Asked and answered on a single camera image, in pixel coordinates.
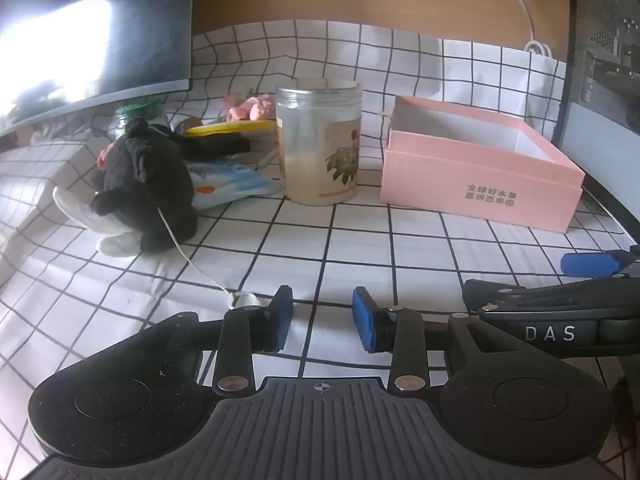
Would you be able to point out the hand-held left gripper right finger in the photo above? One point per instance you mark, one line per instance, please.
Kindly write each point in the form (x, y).
(362, 321)

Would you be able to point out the blue wet wipes packet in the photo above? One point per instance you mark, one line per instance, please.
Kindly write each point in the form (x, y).
(232, 182)

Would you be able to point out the clear plastic jar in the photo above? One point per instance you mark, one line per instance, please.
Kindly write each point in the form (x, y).
(320, 150)

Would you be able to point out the pink cardboard box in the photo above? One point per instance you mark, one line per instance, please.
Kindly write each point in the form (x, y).
(470, 180)

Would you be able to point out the black monitor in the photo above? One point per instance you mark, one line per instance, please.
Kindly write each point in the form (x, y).
(90, 30)

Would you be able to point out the pink soft toy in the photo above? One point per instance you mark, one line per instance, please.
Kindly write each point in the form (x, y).
(247, 107)

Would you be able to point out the white plastic stick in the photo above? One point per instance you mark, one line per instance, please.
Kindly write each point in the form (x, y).
(267, 160)

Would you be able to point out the yellow mesh sponge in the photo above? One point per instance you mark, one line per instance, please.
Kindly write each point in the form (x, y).
(230, 128)

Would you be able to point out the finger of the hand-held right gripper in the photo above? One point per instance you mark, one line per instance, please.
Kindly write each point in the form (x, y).
(585, 263)
(480, 291)

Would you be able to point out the open computer case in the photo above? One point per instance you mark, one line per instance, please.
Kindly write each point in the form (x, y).
(605, 50)

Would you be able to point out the checked white tablecloth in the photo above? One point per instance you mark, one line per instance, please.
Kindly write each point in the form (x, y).
(310, 255)

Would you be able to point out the green lid jar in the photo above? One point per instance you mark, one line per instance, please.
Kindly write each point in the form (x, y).
(142, 112)

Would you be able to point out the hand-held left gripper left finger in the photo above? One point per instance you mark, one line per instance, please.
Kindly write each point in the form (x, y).
(283, 321)

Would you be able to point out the black plush toy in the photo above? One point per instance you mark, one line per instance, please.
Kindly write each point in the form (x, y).
(145, 180)

